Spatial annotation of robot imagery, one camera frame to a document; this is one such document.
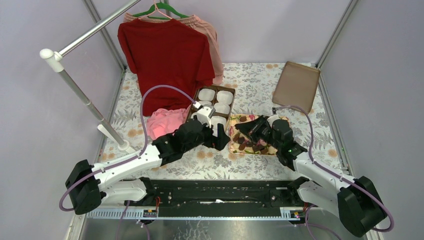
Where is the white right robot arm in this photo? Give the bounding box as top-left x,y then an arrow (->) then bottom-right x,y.
234,115 -> 388,238

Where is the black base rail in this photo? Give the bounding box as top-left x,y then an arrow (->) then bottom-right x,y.
119,177 -> 355,218

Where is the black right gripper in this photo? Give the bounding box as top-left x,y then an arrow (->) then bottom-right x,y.
234,115 -> 281,151

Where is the floral chocolate tray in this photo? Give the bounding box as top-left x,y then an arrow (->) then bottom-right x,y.
228,114 -> 277,156

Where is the silver clothes rack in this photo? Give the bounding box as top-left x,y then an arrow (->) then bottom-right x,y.
39,0 -> 143,154

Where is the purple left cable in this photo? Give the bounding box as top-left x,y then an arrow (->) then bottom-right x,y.
58,84 -> 202,213

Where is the red t-shirt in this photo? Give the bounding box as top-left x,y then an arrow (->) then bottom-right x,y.
117,19 -> 215,117

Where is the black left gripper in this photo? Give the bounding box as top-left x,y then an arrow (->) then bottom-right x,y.
182,118 -> 230,154

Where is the gold chocolate box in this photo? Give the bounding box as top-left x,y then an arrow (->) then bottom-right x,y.
194,84 -> 236,151

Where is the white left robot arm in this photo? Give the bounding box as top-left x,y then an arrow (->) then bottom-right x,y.
59,118 -> 230,215

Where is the beige pink garment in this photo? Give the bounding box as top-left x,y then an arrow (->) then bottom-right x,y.
123,13 -> 225,86

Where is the green hanger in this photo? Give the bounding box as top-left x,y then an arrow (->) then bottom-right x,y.
133,2 -> 189,19

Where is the pink cloth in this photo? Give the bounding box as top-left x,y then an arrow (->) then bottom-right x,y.
146,108 -> 189,140

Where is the gold box lid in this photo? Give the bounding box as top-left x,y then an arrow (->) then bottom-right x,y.
271,61 -> 321,113

